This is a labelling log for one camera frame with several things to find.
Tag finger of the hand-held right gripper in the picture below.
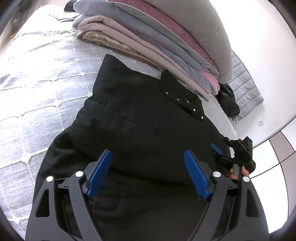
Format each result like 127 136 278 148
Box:
210 143 234 164
225 138 241 150

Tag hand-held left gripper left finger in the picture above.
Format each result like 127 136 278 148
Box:
25 149 114 241

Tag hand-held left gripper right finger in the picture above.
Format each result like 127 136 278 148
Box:
184 149 270 241

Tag black coat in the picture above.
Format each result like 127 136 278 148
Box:
32 54 256 241

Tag person's right hand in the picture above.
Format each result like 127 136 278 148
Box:
228 166 250 182

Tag black puffer jacket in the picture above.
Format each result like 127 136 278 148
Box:
218 83 240 118

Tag grey padded headboard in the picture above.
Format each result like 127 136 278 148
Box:
228 51 264 120

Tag pink blanket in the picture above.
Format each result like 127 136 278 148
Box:
183 61 221 96

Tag bed with grey quilted cover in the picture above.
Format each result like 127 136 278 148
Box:
0 5 237 233

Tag brown striped blanket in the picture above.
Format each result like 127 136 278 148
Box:
77 30 167 73

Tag mauve quilted blanket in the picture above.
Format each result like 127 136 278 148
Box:
113 0 220 75

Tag stack of folded blankets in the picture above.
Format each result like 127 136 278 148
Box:
73 0 210 93

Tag beige blanket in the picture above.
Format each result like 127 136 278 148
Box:
77 16 210 102

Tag white flat cloth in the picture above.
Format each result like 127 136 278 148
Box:
48 11 78 23

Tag dark folded garment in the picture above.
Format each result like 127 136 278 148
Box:
63 0 77 12

